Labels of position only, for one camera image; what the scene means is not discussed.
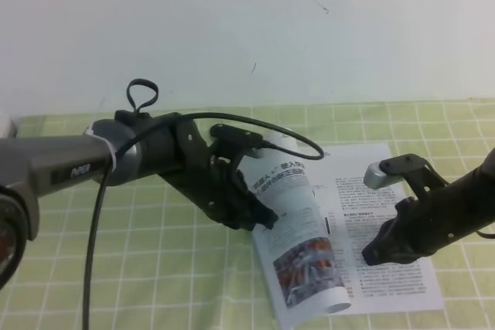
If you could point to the green checkered tablecloth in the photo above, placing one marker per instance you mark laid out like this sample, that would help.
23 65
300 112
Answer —
160 263

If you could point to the white magazine book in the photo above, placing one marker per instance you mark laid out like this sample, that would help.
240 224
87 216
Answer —
311 258

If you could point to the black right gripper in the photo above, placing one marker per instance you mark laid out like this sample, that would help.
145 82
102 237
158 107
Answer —
421 227

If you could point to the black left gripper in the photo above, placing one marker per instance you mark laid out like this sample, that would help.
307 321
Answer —
211 184

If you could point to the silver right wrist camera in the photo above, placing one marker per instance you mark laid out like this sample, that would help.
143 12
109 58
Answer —
416 171

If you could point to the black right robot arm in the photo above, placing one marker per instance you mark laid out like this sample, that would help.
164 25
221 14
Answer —
478 187

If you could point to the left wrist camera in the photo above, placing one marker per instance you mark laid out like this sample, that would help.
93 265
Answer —
231 144

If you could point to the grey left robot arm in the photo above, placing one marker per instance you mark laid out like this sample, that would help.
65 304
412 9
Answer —
123 149

